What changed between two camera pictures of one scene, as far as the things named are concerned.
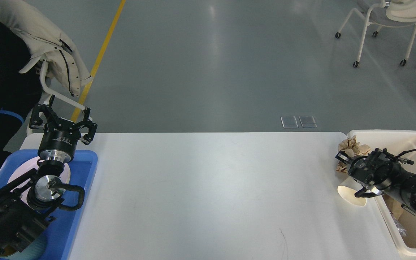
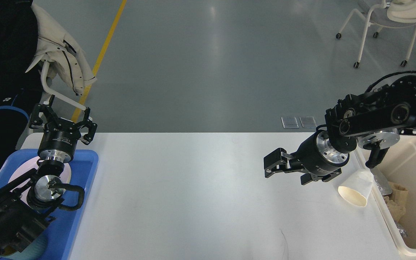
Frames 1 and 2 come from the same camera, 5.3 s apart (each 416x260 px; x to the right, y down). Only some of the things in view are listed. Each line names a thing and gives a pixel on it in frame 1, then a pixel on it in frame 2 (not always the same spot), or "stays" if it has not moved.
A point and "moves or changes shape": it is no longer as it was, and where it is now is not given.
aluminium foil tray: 403,231 stays
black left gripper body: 59,140 stays
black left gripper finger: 87,138 stays
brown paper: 351,147 moves or changes shape
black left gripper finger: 35,121 stays
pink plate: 22,192 stays
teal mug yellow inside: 36,250 stays
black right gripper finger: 363,193 -> 307,177
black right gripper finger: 342,156 -> 278,161
